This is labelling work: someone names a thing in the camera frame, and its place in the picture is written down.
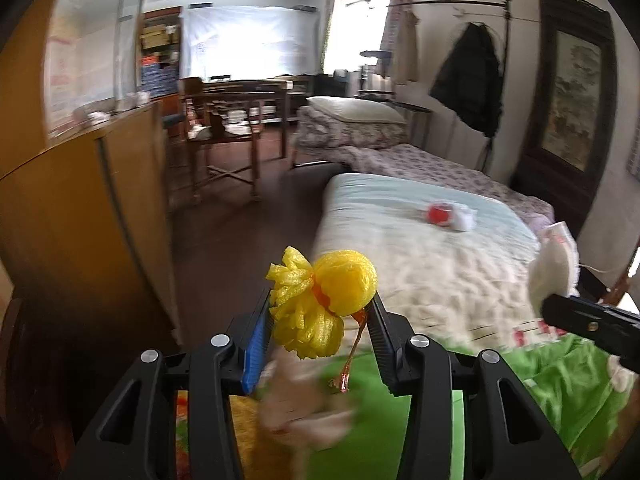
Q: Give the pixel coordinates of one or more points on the white paper cup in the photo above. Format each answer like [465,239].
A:
[550,275]

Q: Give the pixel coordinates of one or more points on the beige crumpled paper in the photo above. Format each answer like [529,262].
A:
[300,410]

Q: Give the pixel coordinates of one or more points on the folded floral quilt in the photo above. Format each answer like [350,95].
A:
[350,132]

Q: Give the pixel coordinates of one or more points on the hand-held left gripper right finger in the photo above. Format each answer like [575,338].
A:
[387,355]

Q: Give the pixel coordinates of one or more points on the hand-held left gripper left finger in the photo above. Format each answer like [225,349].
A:
[255,350]

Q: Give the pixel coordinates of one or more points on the dark framed landscape painting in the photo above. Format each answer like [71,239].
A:
[570,95]

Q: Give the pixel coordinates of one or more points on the floral curtain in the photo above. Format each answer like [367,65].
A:
[400,35]

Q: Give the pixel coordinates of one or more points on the shelf of boxes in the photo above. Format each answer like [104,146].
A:
[157,60]

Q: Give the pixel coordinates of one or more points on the wooden cabinet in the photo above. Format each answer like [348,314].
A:
[75,210]

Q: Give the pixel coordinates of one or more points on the wooden table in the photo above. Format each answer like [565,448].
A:
[260,92]

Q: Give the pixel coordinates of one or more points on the black coat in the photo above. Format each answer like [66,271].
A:
[465,80]

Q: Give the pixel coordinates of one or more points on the yellow foam net pompom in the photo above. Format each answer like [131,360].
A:
[340,280]

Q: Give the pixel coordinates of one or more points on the black side table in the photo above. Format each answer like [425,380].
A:
[415,107]

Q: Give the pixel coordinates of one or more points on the red jelly cup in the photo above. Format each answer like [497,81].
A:
[439,214]

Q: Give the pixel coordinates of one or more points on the white pillow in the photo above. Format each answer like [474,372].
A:
[355,109]

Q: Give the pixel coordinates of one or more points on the metal coat stand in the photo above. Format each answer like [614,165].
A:
[506,10]

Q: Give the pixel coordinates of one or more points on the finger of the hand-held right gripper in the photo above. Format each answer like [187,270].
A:
[592,325]

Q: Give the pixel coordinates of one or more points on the glass partition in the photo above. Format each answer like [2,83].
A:
[95,35]

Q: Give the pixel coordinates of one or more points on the white hanging sheet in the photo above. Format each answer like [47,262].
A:
[250,40]

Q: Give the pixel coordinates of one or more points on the floral bed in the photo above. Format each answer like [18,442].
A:
[440,165]

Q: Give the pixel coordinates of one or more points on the long wooden desk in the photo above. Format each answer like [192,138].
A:
[300,82]

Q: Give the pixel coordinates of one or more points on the green cartoon printed blanket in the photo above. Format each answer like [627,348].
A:
[440,270]

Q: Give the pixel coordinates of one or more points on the wooden chair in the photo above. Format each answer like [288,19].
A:
[220,130]

